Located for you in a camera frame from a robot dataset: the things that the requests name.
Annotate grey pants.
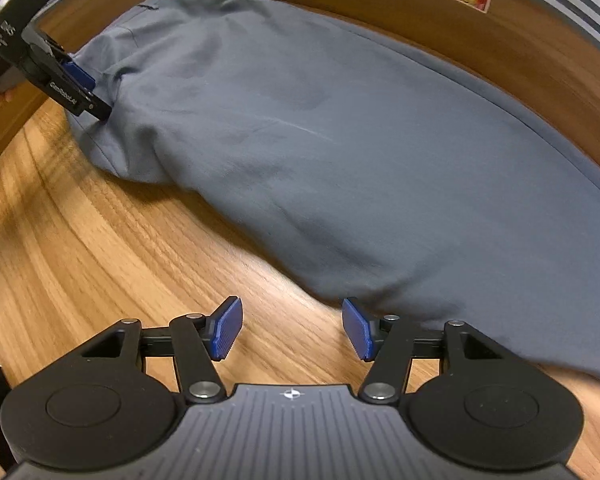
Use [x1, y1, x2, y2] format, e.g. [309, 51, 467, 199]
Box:
[62, 0, 600, 386]

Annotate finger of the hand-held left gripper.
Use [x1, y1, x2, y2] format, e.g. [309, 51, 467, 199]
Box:
[30, 35, 95, 92]
[27, 67, 114, 121]

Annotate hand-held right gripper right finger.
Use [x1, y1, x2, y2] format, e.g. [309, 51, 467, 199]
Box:
[342, 297, 506, 405]

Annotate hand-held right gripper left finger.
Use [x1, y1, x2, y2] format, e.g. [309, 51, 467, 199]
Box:
[80, 296, 244, 404]

